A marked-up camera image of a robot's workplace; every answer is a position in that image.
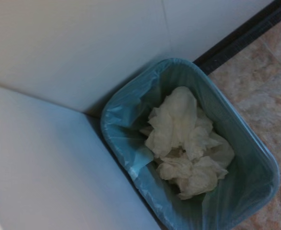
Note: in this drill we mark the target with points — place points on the white tissue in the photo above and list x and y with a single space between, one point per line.
185 143

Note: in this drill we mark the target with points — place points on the trash bin with blue liner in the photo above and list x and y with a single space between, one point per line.
240 182

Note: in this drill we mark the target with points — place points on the black baseboard strip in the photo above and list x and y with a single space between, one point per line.
240 42

